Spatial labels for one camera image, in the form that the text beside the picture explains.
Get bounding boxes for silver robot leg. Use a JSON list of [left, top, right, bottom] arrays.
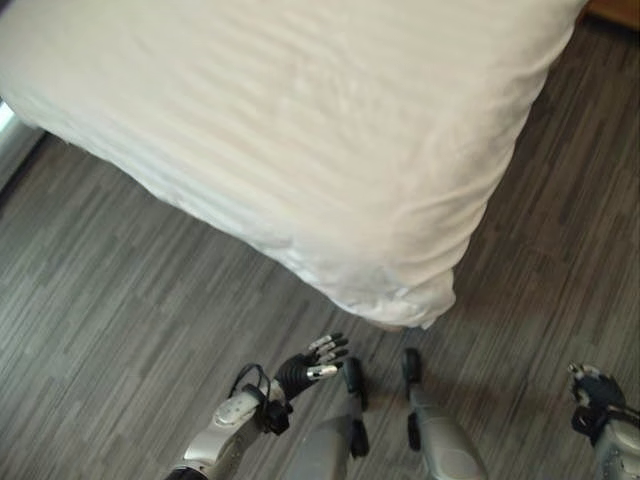
[[402, 348, 489, 480], [288, 357, 370, 480]]

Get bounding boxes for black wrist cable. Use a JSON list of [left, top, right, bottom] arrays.
[[231, 363, 273, 445]]

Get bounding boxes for wooden furniture piece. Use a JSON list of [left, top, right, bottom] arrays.
[[582, 0, 640, 25]]

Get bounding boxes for silver right robot leg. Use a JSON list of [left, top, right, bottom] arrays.
[[402, 348, 489, 480]]

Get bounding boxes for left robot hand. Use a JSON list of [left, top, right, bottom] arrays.
[[275, 332, 350, 401]]

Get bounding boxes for white striped duvet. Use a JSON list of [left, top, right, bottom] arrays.
[[0, 0, 593, 332]]

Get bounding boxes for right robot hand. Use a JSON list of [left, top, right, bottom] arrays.
[[566, 363, 625, 412]]

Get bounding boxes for silver left robot leg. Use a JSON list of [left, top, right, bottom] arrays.
[[288, 357, 370, 480]]

